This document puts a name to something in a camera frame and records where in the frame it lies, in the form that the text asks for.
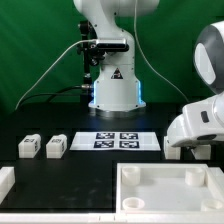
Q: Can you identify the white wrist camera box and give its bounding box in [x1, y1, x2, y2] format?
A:
[167, 93, 224, 147]

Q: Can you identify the silver camera on stand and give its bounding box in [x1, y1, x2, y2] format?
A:
[96, 38, 129, 52]

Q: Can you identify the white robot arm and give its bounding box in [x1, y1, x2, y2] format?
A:
[73, 0, 224, 147]

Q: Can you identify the black cable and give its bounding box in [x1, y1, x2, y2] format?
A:
[19, 84, 94, 105]

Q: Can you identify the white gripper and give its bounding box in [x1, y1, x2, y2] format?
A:
[186, 133, 224, 149]

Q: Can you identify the black camera stand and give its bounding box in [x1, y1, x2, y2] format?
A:
[76, 20, 105, 104]

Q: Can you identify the white sheet with tags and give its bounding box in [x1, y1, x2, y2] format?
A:
[70, 131, 160, 151]

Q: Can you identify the grey cable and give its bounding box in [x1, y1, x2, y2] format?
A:
[14, 39, 98, 111]

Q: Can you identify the white block left edge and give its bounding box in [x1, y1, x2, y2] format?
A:
[0, 167, 15, 204]

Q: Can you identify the white square tabletop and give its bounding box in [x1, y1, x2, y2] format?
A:
[116, 163, 224, 214]

